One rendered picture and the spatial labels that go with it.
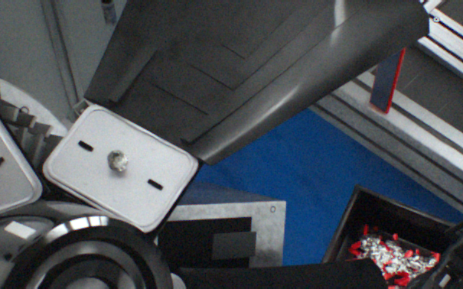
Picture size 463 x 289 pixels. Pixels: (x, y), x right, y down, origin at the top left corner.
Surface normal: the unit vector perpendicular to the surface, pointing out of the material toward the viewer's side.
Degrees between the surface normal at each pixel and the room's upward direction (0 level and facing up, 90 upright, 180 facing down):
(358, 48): 21
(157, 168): 3
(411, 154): 90
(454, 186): 90
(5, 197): 62
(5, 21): 90
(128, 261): 50
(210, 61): 7
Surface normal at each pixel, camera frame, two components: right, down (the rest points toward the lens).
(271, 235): 0.59, 0.10
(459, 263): 0.22, -0.32
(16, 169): -0.15, 0.51
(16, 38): 0.77, 0.55
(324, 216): -0.64, 0.67
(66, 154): -0.04, -0.47
